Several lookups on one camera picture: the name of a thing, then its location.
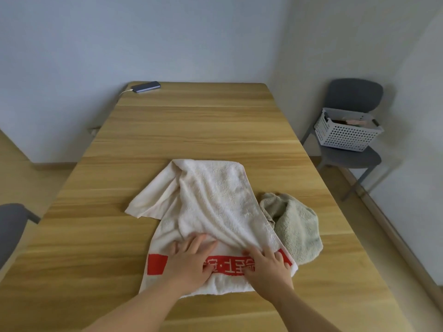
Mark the person's right hand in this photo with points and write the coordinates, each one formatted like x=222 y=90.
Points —
x=270 y=276

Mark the person's left hand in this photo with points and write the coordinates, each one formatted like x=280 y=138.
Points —
x=187 y=269

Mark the person's right little finger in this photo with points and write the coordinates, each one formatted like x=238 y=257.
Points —
x=287 y=266

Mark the person's left thumb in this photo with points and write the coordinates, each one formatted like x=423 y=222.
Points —
x=209 y=268

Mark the person's left little finger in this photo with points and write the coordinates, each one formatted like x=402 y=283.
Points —
x=172 y=248

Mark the person's right thumb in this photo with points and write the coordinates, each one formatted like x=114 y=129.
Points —
x=247 y=270

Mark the person's left middle finger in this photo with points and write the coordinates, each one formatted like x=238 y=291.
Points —
x=198 y=242

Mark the person's right middle finger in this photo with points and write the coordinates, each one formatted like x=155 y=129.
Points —
x=267 y=253

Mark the white towel with red stripe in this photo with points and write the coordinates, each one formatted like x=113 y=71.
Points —
x=207 y=197

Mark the person's right forearm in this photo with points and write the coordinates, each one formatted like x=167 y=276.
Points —
x=304 y=316

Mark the person's left forearm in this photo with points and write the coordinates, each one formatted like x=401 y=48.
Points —
x=138 y=312

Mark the pale green towel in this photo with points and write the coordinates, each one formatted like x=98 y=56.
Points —
x=297 y=228

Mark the white perforated plastic basket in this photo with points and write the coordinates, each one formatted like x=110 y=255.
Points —
x=346 y=136

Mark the pink item in basket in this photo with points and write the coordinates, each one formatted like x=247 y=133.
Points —
x=351 y=122

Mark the grey chair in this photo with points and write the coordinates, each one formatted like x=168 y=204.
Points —
x=12 y=228
x=353 y=95

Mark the dark smartphone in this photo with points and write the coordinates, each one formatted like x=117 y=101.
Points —
x=146 y=87

